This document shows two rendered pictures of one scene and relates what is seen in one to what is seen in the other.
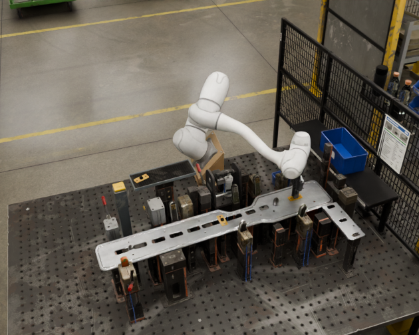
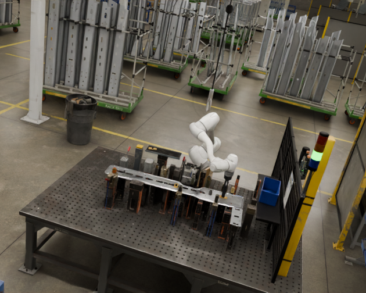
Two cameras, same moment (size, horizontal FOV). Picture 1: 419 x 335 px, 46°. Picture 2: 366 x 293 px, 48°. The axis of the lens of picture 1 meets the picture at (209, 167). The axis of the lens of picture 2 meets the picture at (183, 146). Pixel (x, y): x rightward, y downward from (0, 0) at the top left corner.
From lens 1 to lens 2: 1.99 m
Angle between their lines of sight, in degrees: 27
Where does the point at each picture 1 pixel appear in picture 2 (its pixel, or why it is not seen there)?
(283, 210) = (210, 197)
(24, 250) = (88, 163)
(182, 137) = (193, 149)
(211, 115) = (198, 129)
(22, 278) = (77, 171)
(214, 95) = (205, 121)
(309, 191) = (234, 199)
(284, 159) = (214, 160)
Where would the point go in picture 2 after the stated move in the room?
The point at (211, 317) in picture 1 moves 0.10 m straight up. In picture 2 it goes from (139, 226) to (140, 217)
